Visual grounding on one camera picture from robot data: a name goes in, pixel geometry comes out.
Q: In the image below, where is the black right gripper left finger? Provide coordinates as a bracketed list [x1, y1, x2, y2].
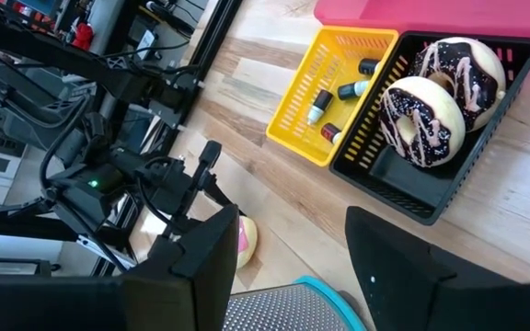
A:
[121, 204, 241, 331]

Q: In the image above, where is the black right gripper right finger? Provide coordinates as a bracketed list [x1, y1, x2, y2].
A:
[345, 205, 530, 331]

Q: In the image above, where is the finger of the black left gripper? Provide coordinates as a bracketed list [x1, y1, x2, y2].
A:
[194, 140, 224, 186]
[202, 176, 237, 209]

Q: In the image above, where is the blue ink dropper bottle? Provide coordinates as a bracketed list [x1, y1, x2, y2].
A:
[337, 79, 371, 101]

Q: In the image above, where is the chocolate frosted toy donut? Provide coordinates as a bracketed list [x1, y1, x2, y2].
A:
[378, 75, 467, 168]
[407, 36, 508, 133]

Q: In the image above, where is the pink frosted toy donut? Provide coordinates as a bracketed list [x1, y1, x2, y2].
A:
[236, 214, 259, 270]

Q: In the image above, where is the black plastic basket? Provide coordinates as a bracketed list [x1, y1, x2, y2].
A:
[328, 30, 530, 226]

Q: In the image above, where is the teal grey toy toaster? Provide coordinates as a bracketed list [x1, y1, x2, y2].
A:
[222, 275, 368, 331]

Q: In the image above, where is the yellow plastic basket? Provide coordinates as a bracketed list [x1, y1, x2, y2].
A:
[265, 25, 400, 167]

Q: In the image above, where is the red ink dropper bottle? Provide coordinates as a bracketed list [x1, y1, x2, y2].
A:
[320, 122, 343, 145]

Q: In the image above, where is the red small object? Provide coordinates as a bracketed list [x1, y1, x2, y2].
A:
[70, 21, 96, 51]

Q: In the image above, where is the red plastic bin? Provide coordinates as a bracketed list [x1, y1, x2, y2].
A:
[313, 0, 530, 69]

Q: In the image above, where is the black aluminium table frame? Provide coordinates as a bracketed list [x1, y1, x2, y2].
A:
[0, 0, 244, 277]

